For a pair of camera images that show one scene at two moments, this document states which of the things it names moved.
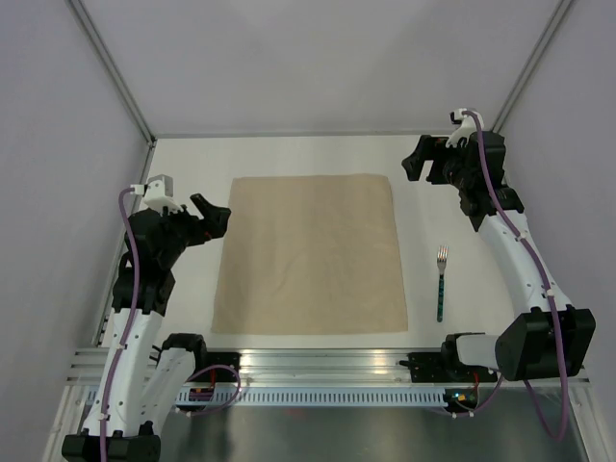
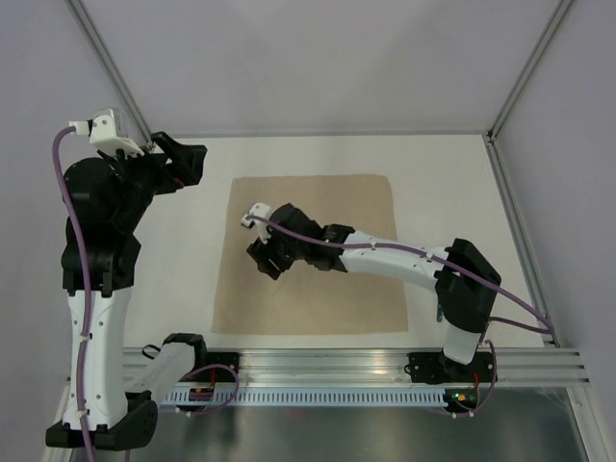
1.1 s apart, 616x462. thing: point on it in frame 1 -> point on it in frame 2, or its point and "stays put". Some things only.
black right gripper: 438,151 -> 262,253
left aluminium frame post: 118,79 stays put
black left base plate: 222,374 stays put
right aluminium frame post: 559,13 stays put
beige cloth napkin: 316,254 stays put
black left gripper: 212,226 -> 187,166
